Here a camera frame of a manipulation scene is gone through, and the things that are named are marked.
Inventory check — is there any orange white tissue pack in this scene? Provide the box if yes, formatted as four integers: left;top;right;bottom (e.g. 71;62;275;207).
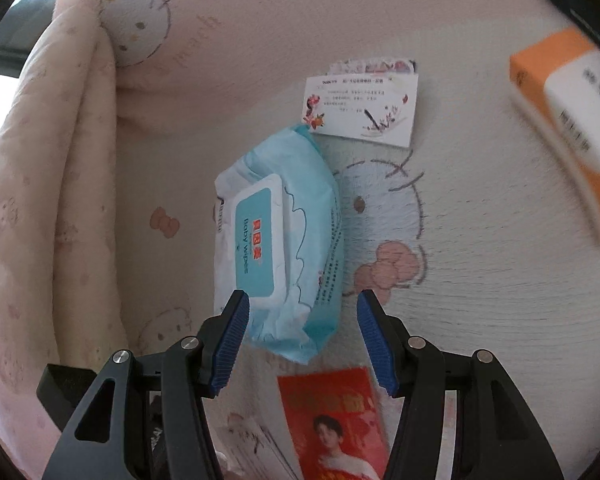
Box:
509;27;600;237

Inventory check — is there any white printed paper sheet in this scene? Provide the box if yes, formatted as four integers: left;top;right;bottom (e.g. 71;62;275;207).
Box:
214;416;300;479

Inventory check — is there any red coffee flyer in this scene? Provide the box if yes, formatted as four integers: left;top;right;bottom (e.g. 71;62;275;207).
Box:
277;367;389;480

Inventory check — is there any blue baby wipes pack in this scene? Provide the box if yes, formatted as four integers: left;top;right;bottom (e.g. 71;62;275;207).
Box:
213;125;344;364

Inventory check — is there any pink hello kitty blanket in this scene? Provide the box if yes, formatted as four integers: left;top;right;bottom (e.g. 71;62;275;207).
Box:
0;0;600;479

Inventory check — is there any white floral card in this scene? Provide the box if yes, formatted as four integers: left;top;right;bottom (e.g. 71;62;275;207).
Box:
301;58;418;148

